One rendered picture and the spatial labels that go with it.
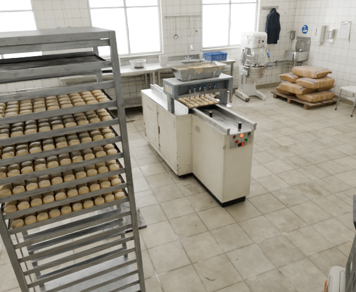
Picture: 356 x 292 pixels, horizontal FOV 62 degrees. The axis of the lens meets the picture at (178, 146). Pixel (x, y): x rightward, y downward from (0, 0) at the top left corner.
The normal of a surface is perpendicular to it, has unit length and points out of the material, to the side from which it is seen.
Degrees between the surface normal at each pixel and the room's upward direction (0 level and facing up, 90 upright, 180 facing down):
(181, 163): 90
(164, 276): 0
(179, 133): 90
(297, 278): 0
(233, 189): 90
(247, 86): 90
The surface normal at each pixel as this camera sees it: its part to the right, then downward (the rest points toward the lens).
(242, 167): 0.40, 0.37
